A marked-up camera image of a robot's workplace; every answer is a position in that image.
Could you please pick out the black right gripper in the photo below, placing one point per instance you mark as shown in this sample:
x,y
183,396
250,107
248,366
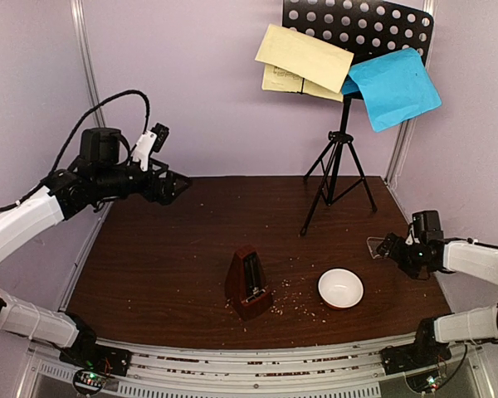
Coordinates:
x,y
395,245

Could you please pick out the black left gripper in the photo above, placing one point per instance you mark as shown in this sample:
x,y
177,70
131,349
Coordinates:
x,y
164,196

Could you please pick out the clear plastic metronome cover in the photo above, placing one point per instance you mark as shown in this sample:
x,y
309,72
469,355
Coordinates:
x,y
372,243

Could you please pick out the red wooden metronome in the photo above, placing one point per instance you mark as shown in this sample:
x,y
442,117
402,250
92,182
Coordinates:
x,y
246,287

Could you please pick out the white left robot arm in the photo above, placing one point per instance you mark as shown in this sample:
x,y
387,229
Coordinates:
x,y
60,196

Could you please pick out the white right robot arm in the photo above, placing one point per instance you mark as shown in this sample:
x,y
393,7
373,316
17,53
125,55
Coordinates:
x,y
476,263

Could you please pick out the white ceramic bowl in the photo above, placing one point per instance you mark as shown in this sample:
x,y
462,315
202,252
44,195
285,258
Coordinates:
x,y
340,288

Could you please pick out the blue paper sheet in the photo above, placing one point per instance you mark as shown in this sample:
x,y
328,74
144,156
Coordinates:
x,y
395,87

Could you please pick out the yellow sheet music paper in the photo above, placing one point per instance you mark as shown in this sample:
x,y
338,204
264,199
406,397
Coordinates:
x,y
298,63

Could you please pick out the black music stand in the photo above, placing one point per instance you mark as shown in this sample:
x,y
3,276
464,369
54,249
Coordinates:
x,y
367,29

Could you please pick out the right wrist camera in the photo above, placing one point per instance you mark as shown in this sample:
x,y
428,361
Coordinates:
x,y
425,227

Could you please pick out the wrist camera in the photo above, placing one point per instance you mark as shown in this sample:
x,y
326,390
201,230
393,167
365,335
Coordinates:
x,y
425,227
151,141

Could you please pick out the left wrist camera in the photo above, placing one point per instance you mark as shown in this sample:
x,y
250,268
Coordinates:
x,y
151,141

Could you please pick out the right aluminium corner post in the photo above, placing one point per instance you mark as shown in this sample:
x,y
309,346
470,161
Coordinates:
x,y
406,129

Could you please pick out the aluminium corner post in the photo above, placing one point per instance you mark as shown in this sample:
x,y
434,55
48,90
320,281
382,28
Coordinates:
x,y
83,44
406,129

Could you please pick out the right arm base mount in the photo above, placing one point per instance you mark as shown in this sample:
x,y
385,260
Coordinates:
x,y
413,356

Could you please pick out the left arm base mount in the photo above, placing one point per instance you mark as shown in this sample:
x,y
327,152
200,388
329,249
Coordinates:
x,y
110,361

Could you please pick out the left aluminium corner post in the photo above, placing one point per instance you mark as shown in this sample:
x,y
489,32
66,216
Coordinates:
x,y
83,44

